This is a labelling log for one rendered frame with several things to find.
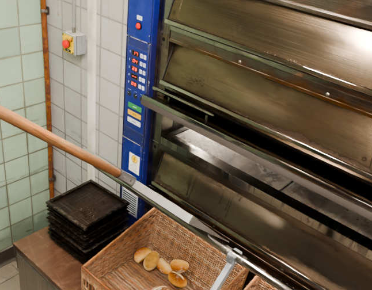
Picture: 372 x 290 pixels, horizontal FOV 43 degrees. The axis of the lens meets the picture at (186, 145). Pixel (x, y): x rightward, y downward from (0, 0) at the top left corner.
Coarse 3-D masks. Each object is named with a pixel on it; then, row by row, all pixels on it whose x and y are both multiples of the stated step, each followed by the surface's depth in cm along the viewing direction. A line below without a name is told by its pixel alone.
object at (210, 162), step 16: (176, 144) 212; (192, 160) 208; (208, 160) 203; (224, 176) 198; (240, 176) 194; (256, 192) 189; (272, 192) 186; (288, 208) 180; (304, 208) 179; (320, 224) 173; (336, 224) 172; (336, 240) 170; (352, 240) 166; (368, 240) 166; (368, 256) 163
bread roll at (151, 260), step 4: (152, 252) 224; (156, 252) 225; (148, 256) 223; (152, 256) 223; (156, 256) 223; (144, 260) 223; (148, 260) 222; (152, 260) 222; (156, 260) 222; (144, 264) 222; (148, 264) 221; (152, 264) 221; (156, 264) 222; (148, 268) 221; (152, 268) 221
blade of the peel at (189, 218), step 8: (104, 160) 171; (136, 184) 161; (144, 192) 159; (152, 192) 157; (160, 200) 155; (168, 200) 154; (168, 208) 152; (176, 208) 151; (184, 216) 149; (192, 216) 148; (192, 224) 150; (200, 224) 154; (208, 232) 161; (224, 240) 173
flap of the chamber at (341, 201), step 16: (160, 96) 203; (160, 112) 190; (192, 112) 192; (192, 128) 180; (224, 128) 182; (240, 128) 186; (224, 144) 172; (256, 144) 174; (272, 144) 177; (256, 160) 164; (288, 160) 166; (304, 160) 169; (288, 176) 157; (320, 176) 158; (336, 176) 161; (320, 192) 151; (352, 192) 152; (368, 192) 154; (352, 208) 145
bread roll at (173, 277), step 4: (172, 272) 218; (168, 276) 218; (172, 276) 216; (176, 276) 215; (180, 276) 215; (184, 276) 217; (172, 280) 216; (176, 280) 215; (180, 280) 214; (184, 280) 215; (176, 284) 215; (180, 284) 214; (184, 284) 215
